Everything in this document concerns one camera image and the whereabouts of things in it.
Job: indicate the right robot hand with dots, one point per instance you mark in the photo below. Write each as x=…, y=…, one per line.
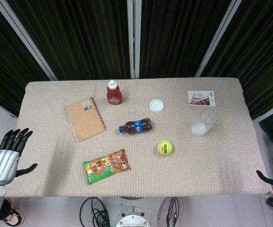
x=267, y=180

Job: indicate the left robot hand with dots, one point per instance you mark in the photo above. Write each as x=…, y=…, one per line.
x=3, y=163

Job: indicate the yellow tennis ball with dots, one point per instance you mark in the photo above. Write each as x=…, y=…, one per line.
x=165, y=147

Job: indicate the round robot base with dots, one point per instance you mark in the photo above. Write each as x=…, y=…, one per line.
x=133, y=216

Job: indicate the white sneaker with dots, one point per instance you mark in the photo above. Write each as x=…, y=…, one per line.
x=13, y=216

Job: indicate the transparent plastic cup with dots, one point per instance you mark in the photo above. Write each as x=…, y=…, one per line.
x=204, y=123

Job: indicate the brown spiral notebook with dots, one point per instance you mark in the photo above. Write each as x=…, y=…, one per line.
x=84, y=119

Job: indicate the green snack bag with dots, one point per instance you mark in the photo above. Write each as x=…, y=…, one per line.
x=105, y=165

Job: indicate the postcard with red building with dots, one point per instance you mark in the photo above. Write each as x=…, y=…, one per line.
x=201, y=98

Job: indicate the red ketchup bottle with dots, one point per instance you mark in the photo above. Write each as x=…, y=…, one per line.
x=114, y=93

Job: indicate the beige woven tablecloth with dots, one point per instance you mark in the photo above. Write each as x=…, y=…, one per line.
x=136, y=170

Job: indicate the white round lid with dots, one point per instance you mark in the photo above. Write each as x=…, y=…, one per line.
x=156, y=106

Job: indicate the small cola bottle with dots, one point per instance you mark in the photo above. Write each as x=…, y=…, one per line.
x=136, y=126

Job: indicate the black curtain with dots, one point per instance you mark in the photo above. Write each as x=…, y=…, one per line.
x=79, y=35

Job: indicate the grey metal frame post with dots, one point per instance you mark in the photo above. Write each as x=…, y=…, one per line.
x=133, y=39
x=218, y=37
x=30, y=45

